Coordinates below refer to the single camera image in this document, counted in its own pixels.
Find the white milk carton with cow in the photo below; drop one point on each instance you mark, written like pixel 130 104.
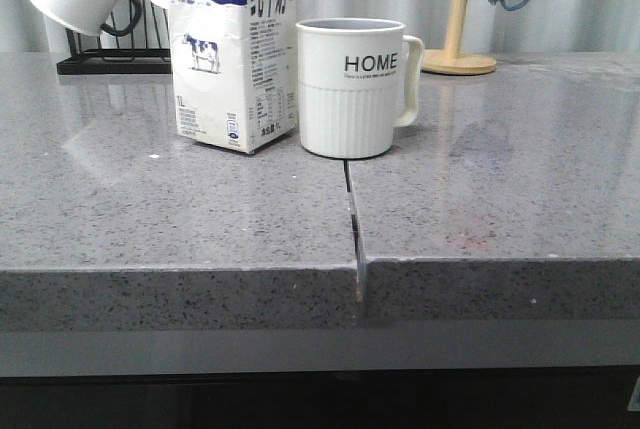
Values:
pixel 233 67

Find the white HOME mug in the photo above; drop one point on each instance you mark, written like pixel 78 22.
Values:
pixel 358 80

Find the wooden mug tree stand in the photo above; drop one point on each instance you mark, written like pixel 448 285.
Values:
pixel 451 60

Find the black wire mug rack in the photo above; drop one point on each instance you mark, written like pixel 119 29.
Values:
pixel 144 51

